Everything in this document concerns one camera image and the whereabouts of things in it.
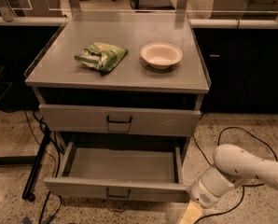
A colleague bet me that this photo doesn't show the grey drawer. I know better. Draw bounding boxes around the grey drawer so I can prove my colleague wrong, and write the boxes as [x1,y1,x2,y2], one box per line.
[44,143,189,203]
[39,105,201,136]

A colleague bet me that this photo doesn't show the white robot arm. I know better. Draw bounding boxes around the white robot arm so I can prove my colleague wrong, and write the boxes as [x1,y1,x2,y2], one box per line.
[178,144,278,224]

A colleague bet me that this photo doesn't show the grey top drawer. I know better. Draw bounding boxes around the grey top drawer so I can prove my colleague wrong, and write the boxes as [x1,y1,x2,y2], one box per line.
[39,105,201,136]

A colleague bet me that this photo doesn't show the grey drawer cabinet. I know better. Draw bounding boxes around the grey drawer cabinet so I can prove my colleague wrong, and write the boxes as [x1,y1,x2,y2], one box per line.
[24,10,212,161]

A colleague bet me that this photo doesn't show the black stand leg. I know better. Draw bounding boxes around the black stand leg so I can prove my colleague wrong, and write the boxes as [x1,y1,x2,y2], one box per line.
[21,127,50,202]

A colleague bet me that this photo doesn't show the green snack bag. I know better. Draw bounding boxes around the green snack bag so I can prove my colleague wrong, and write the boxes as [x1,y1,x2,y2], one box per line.
[75,42,129,73]

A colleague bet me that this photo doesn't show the white railing bar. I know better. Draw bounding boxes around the white railing bar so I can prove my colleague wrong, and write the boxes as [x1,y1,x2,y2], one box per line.
[0,17,278,30]

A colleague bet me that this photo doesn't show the black floor cable right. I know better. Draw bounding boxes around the black floor cable right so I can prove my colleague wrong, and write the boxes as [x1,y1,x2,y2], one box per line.
[191,126,278,224]

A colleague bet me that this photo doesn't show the black floor cable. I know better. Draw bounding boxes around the black floor cable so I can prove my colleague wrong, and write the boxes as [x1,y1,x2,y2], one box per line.
[23,109,63,224]
[191,126,278,224]

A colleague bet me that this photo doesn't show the black floor cable left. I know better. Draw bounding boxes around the black floor cable left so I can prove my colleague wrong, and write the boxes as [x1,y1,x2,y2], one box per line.
[23,109,63,224]

